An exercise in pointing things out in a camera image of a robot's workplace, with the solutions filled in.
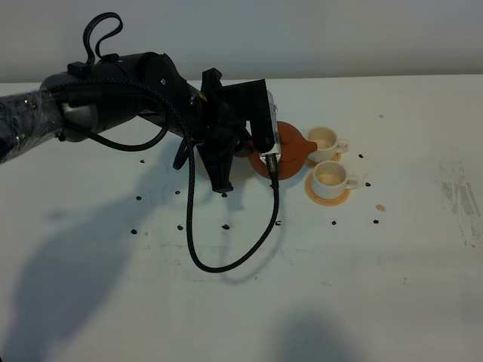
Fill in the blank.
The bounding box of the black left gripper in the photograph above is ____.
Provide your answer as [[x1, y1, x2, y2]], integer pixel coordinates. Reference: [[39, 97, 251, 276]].
[[197, 68, 246, 193]]

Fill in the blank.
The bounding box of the brown clay teapot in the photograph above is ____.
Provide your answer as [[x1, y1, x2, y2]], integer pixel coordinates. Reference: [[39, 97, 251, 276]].
[[233, 120, 318, 180]]

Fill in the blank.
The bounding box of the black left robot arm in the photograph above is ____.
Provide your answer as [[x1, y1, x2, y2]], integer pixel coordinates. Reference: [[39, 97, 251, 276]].
[[1, 52, 253, 193]]

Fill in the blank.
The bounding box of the white teacup far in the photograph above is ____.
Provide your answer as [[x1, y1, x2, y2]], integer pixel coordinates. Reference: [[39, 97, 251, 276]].
[[307, 127, 349, 163]]

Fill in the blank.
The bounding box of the white teacup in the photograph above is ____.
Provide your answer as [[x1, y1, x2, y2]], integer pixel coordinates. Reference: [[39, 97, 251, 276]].
[[307, 127, 349, 163], [310, 161, 360, 200]]

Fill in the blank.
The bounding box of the wooden coaster near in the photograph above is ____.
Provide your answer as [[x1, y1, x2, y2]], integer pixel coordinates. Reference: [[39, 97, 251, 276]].
[[305, 173, 351, 207]]

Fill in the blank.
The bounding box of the wooden coaster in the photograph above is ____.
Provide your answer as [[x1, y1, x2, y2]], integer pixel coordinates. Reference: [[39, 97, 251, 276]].
[[305, 173, 351, 207], [306, 140, 341, 167]]

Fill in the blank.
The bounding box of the wooden coaster far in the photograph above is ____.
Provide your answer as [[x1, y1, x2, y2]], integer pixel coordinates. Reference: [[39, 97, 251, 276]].
[[306, 140, 341, 167]]

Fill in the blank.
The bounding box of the white teacup near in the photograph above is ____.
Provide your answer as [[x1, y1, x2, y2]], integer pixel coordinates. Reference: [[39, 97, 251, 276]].
[[310, 161, 360, 200]]

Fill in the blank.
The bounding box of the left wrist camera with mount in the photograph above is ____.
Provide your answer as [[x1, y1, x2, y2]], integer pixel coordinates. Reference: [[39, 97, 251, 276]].
[[221, 79, 281, 161]]

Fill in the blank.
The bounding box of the black braided camera cable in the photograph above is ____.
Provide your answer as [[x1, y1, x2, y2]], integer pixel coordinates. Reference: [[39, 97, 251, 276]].
[[41, 11, 281, 273]]

